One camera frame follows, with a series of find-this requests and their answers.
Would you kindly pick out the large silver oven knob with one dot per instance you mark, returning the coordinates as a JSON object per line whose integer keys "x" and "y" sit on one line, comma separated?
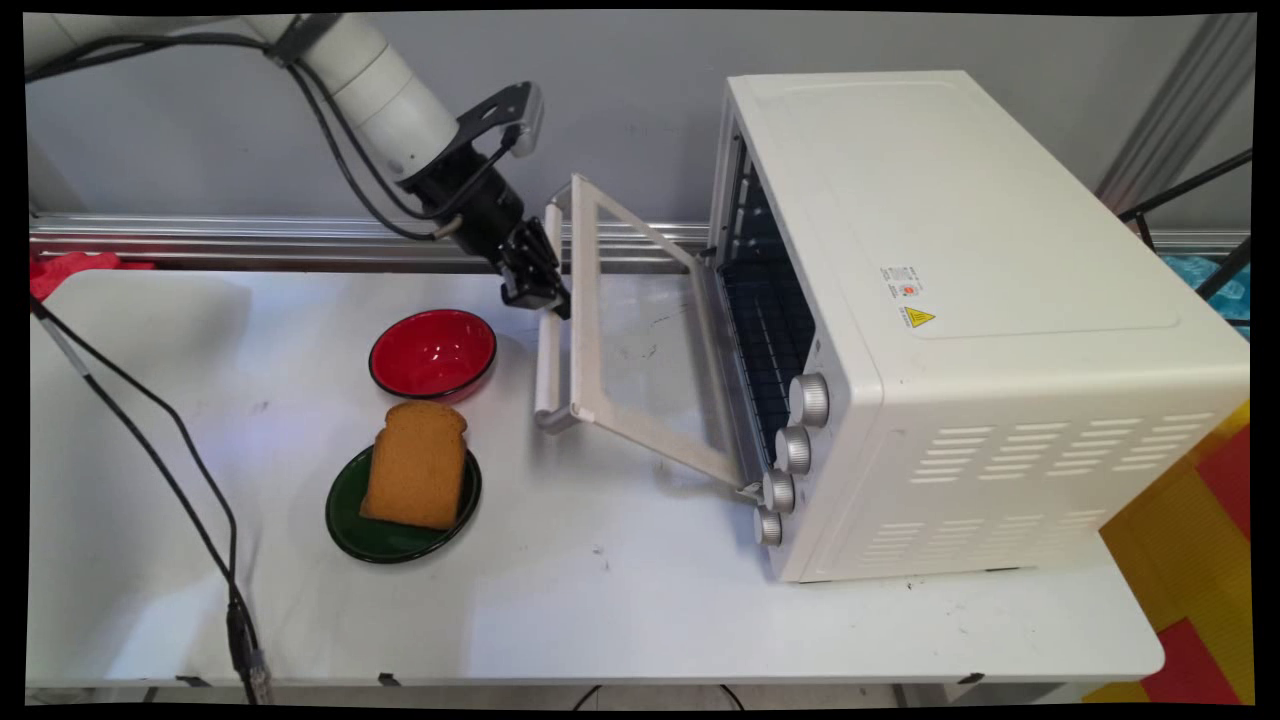
{"x": 810, "y": 399}

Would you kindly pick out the white toaster oven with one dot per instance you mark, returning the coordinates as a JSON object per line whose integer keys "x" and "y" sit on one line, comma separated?
{"x": 1000, "y": 330}

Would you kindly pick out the dark green plate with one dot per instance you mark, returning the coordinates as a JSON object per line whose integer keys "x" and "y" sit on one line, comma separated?
{"x": 385, "y": 535}

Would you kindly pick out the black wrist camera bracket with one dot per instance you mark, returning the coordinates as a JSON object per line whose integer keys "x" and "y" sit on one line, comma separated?
{"x": 500, "y": 115}

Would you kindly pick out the brown toast slice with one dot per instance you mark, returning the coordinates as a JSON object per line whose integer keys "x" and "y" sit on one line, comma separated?
{"x": 417, "y": 465}

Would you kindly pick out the red cloth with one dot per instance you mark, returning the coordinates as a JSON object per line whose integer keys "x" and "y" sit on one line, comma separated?
{"x": 70, "y": 272}

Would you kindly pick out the blue patterned object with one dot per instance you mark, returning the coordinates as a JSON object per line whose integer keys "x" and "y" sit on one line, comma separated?
{"x": 1215, "y": 290}

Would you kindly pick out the red bowl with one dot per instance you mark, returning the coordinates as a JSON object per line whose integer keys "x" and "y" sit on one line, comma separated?
{"x": 433, "y": 352}

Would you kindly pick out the aluminium frame post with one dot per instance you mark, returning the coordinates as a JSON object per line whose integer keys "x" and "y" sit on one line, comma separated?
{"x": 1180, "y": 110}

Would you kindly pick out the aluminium rail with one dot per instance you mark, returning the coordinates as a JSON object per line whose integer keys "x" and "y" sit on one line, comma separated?
{"x": 250, "y": 243}

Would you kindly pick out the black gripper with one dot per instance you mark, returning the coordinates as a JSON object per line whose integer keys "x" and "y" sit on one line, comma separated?
{"x": 475, "y": 215}

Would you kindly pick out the black metal stand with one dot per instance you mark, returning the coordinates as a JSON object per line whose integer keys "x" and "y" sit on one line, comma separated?
{"x": 1225, "y": 275}

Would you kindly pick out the yellow red foam floor mat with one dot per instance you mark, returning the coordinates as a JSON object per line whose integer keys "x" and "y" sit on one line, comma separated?
{"x": 1190, "y": 560}

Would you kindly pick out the small silver oven knob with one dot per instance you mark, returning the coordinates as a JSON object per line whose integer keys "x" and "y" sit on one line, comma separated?
{"x": 768, "y": 526}

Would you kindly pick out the metal oven rack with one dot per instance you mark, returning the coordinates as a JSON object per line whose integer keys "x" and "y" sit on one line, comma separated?
{"x": 765, "y": 320}

